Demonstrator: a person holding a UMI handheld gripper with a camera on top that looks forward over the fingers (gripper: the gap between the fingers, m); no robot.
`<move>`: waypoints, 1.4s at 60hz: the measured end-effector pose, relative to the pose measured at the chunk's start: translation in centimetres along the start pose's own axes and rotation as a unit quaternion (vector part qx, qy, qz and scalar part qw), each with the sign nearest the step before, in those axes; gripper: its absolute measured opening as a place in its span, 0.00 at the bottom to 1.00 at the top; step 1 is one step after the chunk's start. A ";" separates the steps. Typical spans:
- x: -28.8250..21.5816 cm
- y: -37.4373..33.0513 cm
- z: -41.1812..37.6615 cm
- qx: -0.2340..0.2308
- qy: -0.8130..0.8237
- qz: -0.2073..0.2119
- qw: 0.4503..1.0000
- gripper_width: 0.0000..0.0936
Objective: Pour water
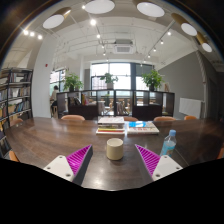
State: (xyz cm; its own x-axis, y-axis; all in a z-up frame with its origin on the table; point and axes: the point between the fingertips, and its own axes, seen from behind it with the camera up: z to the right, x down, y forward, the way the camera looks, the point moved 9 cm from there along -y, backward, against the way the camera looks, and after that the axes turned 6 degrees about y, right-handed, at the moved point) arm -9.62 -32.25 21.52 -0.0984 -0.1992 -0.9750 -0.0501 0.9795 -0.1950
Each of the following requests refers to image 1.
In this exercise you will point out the stack of books left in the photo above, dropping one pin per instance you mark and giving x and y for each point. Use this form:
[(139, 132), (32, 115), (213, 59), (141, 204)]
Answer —
[(111, 125)]

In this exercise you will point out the round pendant lamp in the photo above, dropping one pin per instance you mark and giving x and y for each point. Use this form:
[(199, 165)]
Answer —
[(203, 42), (57, 18), (99, 6), (184, 24), (148, 8)]

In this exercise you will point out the dark low shelf divider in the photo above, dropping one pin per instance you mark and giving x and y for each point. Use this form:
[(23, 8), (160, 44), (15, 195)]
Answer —
[(91, 104)]

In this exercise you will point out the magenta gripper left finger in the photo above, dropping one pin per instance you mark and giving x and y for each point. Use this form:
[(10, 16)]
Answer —
[(72, 167)]

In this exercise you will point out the cream ceramic cup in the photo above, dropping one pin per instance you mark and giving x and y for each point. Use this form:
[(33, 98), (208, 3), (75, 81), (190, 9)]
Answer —
[(114, 149)]

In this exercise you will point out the potted plant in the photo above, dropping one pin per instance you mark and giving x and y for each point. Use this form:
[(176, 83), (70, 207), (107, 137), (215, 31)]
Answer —
[(109, 80), (72, 82), (152, 80)]

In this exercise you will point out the tall bookshelf at left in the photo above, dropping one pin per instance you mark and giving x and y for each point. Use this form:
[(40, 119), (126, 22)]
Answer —
[(15, 95)]

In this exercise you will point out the orange chair back right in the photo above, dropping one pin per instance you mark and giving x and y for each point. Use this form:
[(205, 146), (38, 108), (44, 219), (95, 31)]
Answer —
[(164, 118)]

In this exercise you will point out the orange chair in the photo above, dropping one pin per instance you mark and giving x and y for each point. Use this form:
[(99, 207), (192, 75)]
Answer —
[(73, 117), (129, 118), (164, 118), (189, 117), (13, 156)]

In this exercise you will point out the round pendant lamp far right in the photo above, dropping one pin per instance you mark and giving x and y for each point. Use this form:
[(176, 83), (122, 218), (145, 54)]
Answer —
[(184, 24)]

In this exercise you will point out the right potted plant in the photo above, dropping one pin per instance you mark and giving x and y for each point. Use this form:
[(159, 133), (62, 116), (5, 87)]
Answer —
[(152, 80)]

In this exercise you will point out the orange chair back middle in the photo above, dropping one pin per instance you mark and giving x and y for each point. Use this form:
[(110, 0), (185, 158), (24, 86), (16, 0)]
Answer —
[(129, 118)]

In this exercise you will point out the orange chair far right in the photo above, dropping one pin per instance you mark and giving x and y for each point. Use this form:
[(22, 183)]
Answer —
[(189, 117)]

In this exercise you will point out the middle potted plant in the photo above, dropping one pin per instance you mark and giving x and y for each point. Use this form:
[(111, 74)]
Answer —
[(109, 80)]

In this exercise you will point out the round pendant lamp left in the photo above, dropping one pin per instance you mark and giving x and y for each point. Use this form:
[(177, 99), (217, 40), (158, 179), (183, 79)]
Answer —
[(57, 18)]

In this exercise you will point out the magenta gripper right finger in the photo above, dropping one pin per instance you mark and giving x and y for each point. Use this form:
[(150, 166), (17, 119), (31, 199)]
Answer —
[(154, 167)]

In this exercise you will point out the ceiling air conditioner unit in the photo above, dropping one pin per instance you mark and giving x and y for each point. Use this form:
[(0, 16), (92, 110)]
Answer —
[(123, 46)]

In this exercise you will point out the orange chair near left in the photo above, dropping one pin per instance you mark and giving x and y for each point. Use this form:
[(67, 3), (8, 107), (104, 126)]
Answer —
[(13, 156)]

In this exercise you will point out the blue white book stack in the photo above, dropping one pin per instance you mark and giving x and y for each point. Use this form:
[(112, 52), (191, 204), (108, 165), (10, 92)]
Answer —
[(141, 127)]

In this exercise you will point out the round pendant lamp centre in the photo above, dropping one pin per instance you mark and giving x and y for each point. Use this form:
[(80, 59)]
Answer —
[(99, 6)]

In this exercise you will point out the white whiteboard panel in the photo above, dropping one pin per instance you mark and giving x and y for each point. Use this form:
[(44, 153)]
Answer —
[(190, 107)]

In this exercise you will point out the round pendant lamp rightmost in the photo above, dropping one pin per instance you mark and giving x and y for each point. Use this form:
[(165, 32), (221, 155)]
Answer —
[(203, 42)]

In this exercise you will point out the left potted plant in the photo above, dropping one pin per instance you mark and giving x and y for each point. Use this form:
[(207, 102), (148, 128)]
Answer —
[(72, 82)]

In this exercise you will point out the orange chair back left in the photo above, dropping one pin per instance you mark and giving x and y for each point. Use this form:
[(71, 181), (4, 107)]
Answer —
[(73, 117)]

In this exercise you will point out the clear plastic water bottle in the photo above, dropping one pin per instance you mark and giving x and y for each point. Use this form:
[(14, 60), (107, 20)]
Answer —
[(169, 143)]

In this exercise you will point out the seated person in background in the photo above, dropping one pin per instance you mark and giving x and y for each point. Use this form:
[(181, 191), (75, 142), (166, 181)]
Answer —
[(53, 97)]

